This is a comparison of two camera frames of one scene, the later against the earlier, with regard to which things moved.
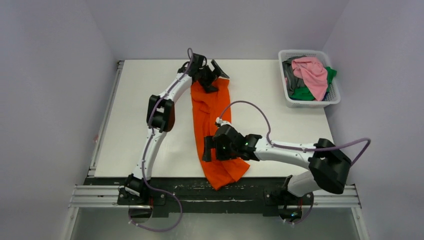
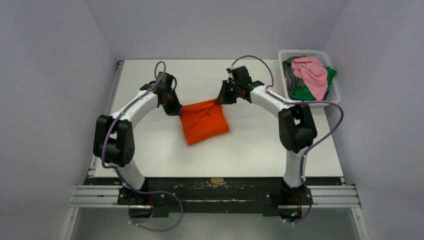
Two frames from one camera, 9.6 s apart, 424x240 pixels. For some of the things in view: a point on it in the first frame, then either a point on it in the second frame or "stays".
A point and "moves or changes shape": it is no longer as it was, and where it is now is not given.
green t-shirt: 304,93 stays
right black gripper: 209,148 → 228,93
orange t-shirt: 209,109 moves or changes shape
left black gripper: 214,74 → 175,110
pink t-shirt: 314,74 stays
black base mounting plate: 269,195 stays
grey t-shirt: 293,81 stays
